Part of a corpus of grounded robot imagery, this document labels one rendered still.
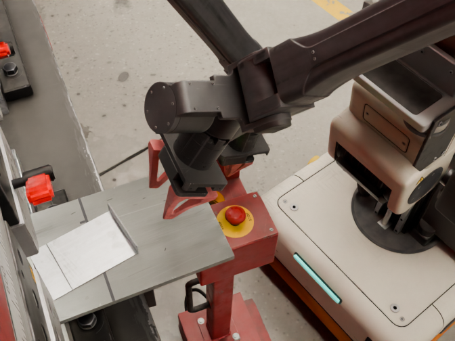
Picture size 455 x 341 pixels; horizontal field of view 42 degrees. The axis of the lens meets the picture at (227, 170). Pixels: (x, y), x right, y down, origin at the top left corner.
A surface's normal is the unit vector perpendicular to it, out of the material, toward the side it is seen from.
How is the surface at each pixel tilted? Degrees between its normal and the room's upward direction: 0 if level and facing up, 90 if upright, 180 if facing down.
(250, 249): 90
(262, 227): 0
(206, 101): 41
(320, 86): 108
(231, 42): 79
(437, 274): 0
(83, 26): 0
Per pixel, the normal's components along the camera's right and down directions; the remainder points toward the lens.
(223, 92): 0.67, -0.23
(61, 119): 0.02, -0.59
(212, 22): 0.70, 0.45
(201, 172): 0.49, -0.66
